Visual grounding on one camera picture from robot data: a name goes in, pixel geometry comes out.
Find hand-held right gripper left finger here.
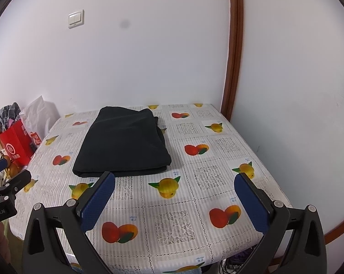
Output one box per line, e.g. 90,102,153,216
21,171,116,274

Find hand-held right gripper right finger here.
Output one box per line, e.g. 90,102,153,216
234,172,328,274

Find black sweatshirt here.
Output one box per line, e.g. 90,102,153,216
72,106,172,178

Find red paper bag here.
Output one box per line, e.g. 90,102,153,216
0,119,42,166

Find plaid cloth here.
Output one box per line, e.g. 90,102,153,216
0,102,22,134

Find fruit print tablecloth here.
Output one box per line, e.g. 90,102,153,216
7,103,294,274

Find white plastic bag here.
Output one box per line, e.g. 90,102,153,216
19,95,61,146

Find black cables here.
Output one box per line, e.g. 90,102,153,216
219,248,264,274

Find white light switch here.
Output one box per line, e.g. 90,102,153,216
68,9,84,29

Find brown wooden door frame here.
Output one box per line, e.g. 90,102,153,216
220,0,344,245

